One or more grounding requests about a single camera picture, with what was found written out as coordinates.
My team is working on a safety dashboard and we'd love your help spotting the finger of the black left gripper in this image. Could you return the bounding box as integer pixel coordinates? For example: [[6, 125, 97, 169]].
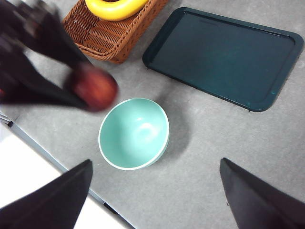
[[23, 9, 91, 70], [0, 45, 88, 110]]

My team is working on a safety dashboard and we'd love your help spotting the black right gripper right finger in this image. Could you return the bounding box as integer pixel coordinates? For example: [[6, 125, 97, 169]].
[[219, 157, 305, 229]]

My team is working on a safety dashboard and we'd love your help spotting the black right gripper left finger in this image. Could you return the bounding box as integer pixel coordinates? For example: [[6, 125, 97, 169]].
[[0, 159, 93, 229]]

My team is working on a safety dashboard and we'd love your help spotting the dark purple plum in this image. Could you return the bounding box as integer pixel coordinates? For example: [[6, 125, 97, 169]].
[[68, 63, 119, 112]]

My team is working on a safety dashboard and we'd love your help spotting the teal ribbed bowl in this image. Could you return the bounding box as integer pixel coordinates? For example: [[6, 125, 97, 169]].
[[98, 97, 170, 171]]

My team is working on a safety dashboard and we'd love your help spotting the brown wicker basket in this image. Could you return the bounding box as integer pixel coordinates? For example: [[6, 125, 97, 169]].
[[62, 0, 170, 65]]

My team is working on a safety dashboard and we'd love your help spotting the yellow banana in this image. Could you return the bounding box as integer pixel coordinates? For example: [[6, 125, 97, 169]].
[[84, 0, 151, 22]]

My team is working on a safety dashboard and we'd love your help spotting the dark rectangular tray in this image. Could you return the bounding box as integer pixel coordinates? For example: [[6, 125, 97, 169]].
[[142, 7, 305, 113]]

